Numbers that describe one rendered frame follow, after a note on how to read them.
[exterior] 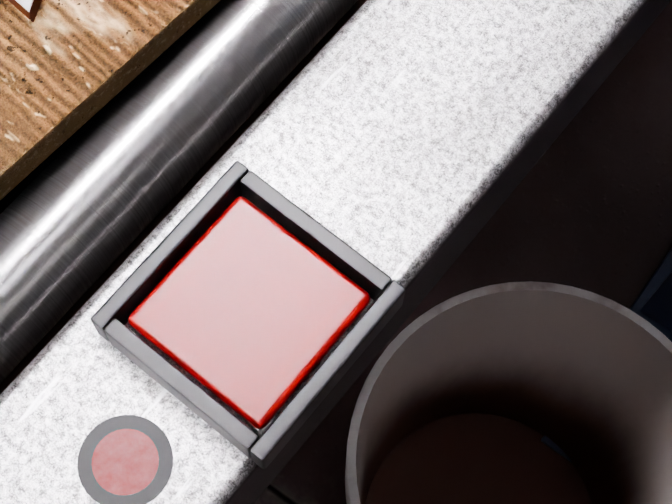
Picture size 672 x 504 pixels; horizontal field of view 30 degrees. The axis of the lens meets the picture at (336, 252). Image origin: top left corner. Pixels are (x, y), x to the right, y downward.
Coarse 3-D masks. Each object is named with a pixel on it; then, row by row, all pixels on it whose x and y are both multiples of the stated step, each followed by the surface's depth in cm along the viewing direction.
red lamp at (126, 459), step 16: (112, 432) 42; (128, 432) 42; (96, 448) 42; (112, 448) 42; (128, 448) 42; (144, 448) 42; (96, 464) 42; (112, 464) 42; (128, 464) 42; (144, 464) 42; (96, 480) 42; (112, 480) 42; (128, 480) 42; (144, 480) 42
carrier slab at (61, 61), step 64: (0, 0) 46; (64, 0) 46; (128, 0) 46; (192, 0) 46; (0, 64) 45; (64, 64) 45; (128, 64) 45; (0, 128) 44; (64, 128) 44; (0, 192) 44
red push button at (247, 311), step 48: (240, 240) 43; (288, 240) 43; (192, 288) 43; (240, 288) 43; (288, 288) 43; (336, 288) 43; (144, 336) 42; (192, 336) 42; (240, 336) 42; (288, 336) 42; (336, 336) 42; (240, 384) 42; (288, 384) 42
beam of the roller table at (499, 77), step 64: (384, 0) 48; (448, 0) 48; (512, 0) 48; (576, 0) 48; (640, 0) 49; (320, 64) 47; (384, 64) 47; (448, 64) 47; (512, 64) 47; (576, 64) 48; (256, 128) 46; (320, 128) 46; (384, 128) 46; (448, 128) 46; (512, 128) 47; (192, 192) 45; (320, 192) 45; (384, 192) 46; (448, 192) 46; (384, 256) 45; (448, 256) 48; (64, 384) 43; (128, 384) 43; (0, 448) 42; (64, 448) 42; (192, 448) 42
